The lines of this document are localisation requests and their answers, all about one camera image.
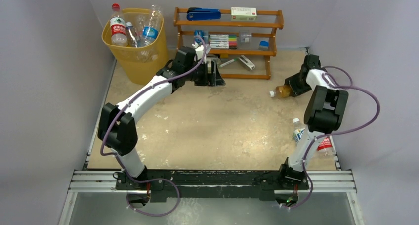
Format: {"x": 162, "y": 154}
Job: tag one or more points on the colour marker pen set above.
{"x": 223, "y": 41}

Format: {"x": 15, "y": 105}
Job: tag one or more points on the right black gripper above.
{"x": 295, "y": 84}

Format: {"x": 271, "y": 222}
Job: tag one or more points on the clear white-cap bottle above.
{"x": 146, "y": 54}

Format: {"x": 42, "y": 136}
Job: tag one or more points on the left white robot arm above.
{"x": 117, "y": 123}

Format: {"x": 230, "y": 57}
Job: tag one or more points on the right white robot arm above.
{"x": 323, "y": 114}

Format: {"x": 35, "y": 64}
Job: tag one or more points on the grey stapler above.
{"x": 213, "y": 57}

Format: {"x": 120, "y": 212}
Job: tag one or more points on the purple label clear bottle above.
{"x": 132, "y": 36}

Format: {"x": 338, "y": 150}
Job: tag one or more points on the blue white eraser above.
{"x": 263, "y": 45}

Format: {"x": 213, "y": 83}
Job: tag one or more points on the blue stapler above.
{"x": 201, "y": 14}

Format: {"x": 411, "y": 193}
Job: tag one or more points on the brown tea red bottle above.
{"x": 282, "y": 91}

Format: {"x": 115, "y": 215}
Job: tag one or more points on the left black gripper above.
{"x": 213, "y": 79}

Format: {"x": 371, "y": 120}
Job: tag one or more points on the wooden shelf rack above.
{"x": 278, "y": 23}

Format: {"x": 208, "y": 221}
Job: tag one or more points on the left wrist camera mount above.
{"x": 201, "y": 51}

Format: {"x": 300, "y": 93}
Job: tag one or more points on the small white-cap bottle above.
{"x": 299, "y": 128}

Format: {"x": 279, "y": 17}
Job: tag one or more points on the blue label clear bottle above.
{"x": 152, "y": 25}

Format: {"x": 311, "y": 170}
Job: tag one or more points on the yellow plastic bin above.
{"x": 138, "y": 72}

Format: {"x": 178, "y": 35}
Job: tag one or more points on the red white label bottle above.
{"x": 118, "y": 27}

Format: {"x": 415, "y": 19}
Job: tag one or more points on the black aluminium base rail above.
{"x": 263, "y": 185}

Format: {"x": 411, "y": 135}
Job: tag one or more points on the clear small jar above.
{"x": 245, "y": 36}

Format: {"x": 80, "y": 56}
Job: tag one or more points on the white green box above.
{"x": 243, "y": 14}

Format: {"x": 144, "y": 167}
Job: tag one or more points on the red-cap bottle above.
{"x": 325, "y": 148}

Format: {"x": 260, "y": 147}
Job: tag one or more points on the green white marker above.
{"x": 228, "y": 62}

